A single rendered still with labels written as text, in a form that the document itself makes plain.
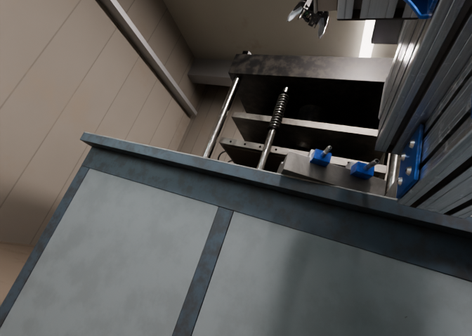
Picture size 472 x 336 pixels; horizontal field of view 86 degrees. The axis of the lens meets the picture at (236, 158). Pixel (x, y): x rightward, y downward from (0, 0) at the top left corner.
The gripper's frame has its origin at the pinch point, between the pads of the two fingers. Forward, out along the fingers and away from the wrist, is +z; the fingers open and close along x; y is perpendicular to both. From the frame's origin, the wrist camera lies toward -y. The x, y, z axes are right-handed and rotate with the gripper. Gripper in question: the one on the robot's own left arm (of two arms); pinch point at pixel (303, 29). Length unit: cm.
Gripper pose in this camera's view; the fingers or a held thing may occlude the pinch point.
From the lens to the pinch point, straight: 119.2
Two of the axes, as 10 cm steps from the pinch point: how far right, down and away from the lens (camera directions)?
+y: -4.5, 8.3, -3.2
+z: -1.4, 2.9, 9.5
